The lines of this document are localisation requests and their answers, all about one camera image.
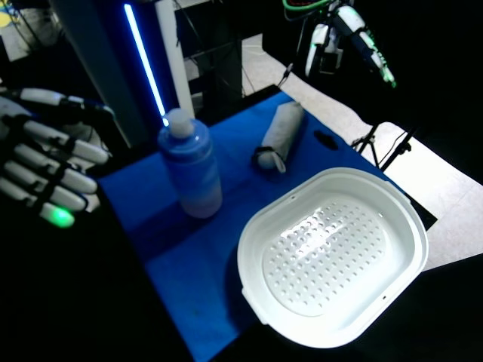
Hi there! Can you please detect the black tripod stand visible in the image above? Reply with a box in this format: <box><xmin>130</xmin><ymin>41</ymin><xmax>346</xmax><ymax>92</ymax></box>
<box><xmin>352</xmin><ymin>122</ymin><xmax>420</xmax><ymax>170</ymax></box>

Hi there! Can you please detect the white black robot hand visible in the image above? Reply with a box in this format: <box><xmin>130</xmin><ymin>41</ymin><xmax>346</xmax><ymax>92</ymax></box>
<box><xmin>304</xmin><ymin>4</ymin><xmax>398</xmax><ymax>88</ymax></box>
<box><xmin>0</xmin><ymin>87</ymin><xmax>114</xmax><ymax>229</ymax></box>

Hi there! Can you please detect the grey white umbrella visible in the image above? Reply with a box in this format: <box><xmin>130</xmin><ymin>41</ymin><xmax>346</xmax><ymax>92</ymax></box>
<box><xmin>251</xmin><ymin>101</ymin><xmax>306</xmax><ymax>174</ymax></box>

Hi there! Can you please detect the grey column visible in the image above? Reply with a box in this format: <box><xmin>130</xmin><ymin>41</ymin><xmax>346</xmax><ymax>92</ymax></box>
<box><xmin>51</xmin><ymin>0</ymin><xmax>148</xmax><ymax>149</ymax></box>

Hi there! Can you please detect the black metal rack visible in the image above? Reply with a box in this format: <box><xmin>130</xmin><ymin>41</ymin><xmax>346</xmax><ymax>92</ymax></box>
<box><xmin>175</xmin><ymin>0</ymin><xmax>242</xmax><ymax>112</ymax></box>

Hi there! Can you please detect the blue glowing light strip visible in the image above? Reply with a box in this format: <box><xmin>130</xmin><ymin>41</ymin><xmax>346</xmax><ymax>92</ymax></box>
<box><xmin>123</xmin><ymin>3</ymin><xmax>170</xmax><ymax>127</ymax></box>

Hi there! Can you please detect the white tube post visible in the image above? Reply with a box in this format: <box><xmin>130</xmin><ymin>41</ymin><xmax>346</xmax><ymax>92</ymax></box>
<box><xmin>155</xmin><ymin>0</ymin><xmax>195</xmax><ymax>118</ymax></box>

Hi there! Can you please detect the thin black cable with clip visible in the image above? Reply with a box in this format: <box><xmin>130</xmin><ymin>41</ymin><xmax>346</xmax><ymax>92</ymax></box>
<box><xmin>278</xmin><ymin>14</ymin><xmax>307</xmax><ymax>88</ymax></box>

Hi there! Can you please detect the translucent plastic bottle white cap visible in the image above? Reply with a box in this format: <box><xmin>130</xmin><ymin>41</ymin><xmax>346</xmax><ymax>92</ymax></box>
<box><xmin>157</xmin><ymin>108</ymin><xmax>223</xmax><ymax>219</ymax></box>

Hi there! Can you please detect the white perforated plastic basin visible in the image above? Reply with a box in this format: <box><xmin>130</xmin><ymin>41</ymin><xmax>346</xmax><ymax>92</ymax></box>
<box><xmin>236</xmin><ymin>167</ymin><xmax>429</xmax><ymax>348</ymax></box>

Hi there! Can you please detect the blue table cloth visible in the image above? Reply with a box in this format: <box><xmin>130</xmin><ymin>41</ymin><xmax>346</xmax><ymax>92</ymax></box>
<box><xmin>96</xmin><ymin>92</ymin><xmax>408</xmax><ymax>362</ymax></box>

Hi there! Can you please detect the green glowing cable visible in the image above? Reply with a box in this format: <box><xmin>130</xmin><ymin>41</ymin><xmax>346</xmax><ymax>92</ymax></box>
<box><xmin>282</xmin><ymin>0</ymin><xmax>330</xmax><ymax>12</ymax></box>

